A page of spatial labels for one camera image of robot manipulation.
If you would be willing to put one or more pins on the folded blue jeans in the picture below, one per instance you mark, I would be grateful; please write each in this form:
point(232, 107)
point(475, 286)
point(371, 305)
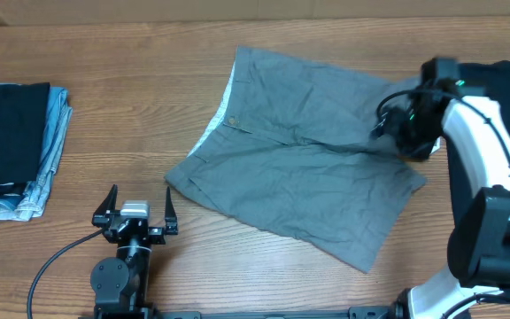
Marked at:
point(32, 201)

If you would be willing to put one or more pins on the grey shorts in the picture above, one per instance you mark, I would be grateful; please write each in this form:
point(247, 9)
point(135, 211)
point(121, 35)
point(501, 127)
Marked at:
point(292, 154)

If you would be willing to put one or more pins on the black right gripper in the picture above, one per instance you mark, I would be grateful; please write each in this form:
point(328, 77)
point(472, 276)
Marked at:
point(390, 122)

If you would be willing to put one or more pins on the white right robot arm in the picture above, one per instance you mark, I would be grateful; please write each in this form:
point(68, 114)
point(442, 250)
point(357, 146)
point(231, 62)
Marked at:
point(467, 105)

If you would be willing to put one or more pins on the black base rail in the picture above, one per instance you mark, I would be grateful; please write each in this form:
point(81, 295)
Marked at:
point(367, 312)

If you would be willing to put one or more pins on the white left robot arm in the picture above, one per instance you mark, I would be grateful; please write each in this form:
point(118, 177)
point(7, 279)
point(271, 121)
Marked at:
point(120, 283)

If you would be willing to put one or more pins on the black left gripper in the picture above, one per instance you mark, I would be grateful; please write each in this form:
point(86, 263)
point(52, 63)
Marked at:
point(135, 226)

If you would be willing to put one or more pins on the brown cardboard backdrop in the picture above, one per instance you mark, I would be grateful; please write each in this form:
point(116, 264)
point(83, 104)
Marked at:
point(73, 12)

